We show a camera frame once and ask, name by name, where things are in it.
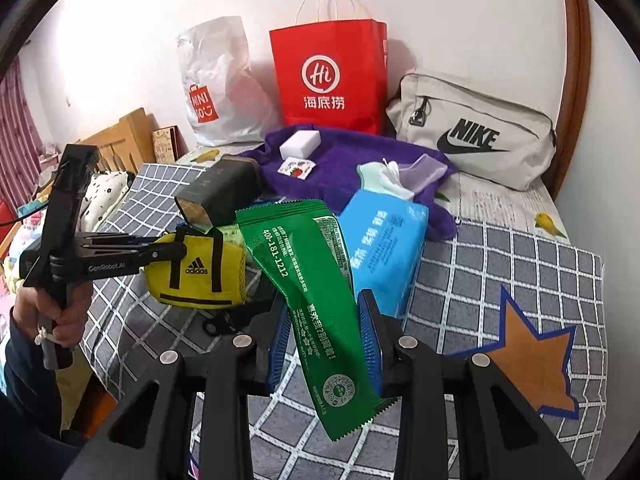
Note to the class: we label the dark green tin box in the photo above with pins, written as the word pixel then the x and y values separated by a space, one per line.
pixel 220 190

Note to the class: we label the patterned cardboard box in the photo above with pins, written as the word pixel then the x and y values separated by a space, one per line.
pixel 167 145

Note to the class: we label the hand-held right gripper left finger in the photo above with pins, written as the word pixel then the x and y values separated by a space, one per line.
pixel 277 355

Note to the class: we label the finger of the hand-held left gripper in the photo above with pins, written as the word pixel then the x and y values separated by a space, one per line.
pixel 125 240
pixel 145 260

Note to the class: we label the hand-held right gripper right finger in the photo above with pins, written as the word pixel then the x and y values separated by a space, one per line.
pixel 371 340

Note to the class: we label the white sponge block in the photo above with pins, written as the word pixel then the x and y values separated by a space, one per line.
pixel 300 145

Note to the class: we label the pink striped curtain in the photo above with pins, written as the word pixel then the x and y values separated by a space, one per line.
pixel 20 135

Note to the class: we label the clear bag with green cloth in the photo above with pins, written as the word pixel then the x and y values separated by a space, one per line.
pixel 395 180

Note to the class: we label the purple towel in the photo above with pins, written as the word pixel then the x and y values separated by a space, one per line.
pixel 345 160

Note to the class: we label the grey fabric waist bag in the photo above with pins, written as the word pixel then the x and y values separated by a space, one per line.
pixel 475 125

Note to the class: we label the wooden bed headboard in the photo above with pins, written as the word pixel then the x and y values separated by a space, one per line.
pixel 125 135

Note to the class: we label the lemon print table cover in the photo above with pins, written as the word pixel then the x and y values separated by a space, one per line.
pixel 500 205

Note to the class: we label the small yellow pouch bag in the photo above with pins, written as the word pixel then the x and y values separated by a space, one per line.
pixel 200 275

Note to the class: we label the grey grid tablecloth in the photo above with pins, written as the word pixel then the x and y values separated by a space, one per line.
pixel 475 290

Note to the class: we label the brown wooden door frame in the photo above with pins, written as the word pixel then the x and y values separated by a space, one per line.
pixel 572 85

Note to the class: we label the white tomato print sachet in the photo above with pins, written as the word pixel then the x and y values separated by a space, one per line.
pixel 296 168

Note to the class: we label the blue tissue pack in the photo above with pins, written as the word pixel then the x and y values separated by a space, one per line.
pixel 385 245

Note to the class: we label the white plastic shopping bag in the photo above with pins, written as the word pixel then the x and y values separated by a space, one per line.
pixel 225 85

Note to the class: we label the dark green wipe packet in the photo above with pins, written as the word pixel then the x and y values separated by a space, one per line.
pixel 310 300

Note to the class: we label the person's left hand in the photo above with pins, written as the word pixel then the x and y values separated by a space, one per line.
pixel 35 315

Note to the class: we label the red paper shopping bag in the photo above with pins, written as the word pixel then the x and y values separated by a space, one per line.
pixel 325 75

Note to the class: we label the white flower print pillow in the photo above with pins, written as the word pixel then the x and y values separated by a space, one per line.
pixel 107 195

